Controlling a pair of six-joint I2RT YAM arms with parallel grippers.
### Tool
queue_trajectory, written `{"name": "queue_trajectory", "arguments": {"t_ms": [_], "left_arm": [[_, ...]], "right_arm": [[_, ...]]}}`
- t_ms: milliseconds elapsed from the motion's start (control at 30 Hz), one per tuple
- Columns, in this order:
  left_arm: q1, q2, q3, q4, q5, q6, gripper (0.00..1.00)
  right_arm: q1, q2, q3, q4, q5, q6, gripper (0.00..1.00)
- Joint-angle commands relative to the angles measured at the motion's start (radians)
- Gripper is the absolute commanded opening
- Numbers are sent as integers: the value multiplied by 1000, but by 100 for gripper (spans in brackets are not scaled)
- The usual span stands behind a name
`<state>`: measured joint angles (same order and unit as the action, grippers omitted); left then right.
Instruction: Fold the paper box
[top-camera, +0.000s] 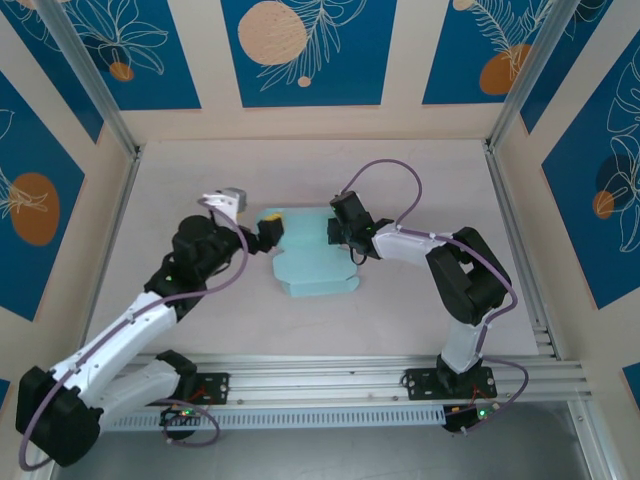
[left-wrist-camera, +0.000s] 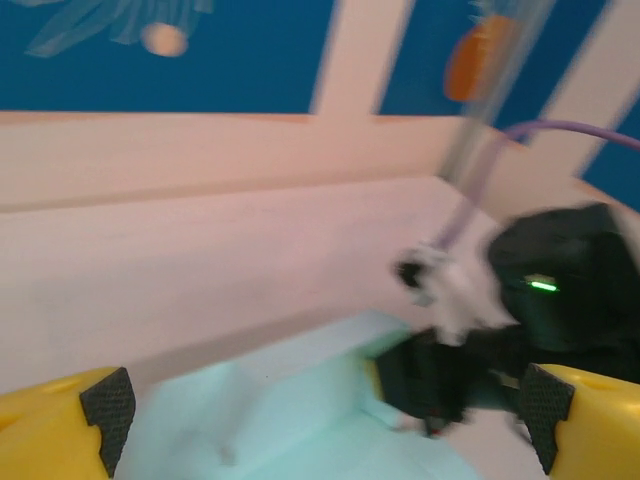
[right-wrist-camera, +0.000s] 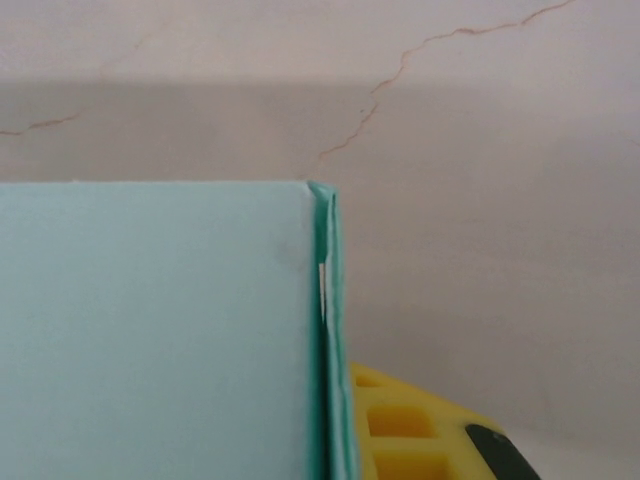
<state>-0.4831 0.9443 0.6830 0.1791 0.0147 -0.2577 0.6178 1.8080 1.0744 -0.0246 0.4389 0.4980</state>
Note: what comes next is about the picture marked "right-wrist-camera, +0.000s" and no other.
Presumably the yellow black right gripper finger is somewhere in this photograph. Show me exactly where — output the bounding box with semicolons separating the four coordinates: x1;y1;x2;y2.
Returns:
349;362;544;480

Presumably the light teal paper box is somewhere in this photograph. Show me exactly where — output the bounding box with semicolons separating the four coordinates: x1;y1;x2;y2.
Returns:
0;179;361;480

